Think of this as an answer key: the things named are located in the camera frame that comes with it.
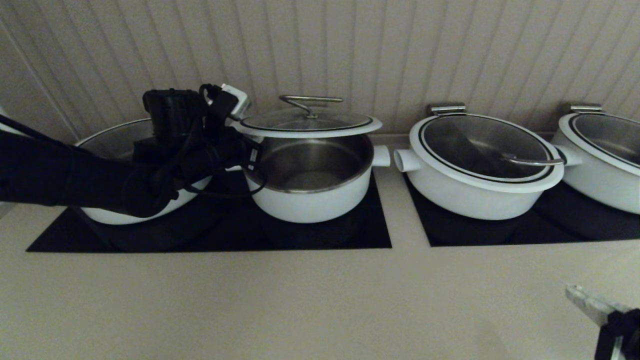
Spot deep white pot steel interior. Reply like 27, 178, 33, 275
225, 132, 391, 224

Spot black glass induction cooktop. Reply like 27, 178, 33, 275
26, 170, 392, 252
402, 172, 640, 247

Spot shallow white pot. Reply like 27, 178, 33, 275
393, 145, 566, 221
75, 118, 217, 226
552, 112, 640, 216

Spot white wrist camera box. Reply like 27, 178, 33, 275
220, 84, 252, 120

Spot black looped cable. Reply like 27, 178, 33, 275
184, 150, 269, 199

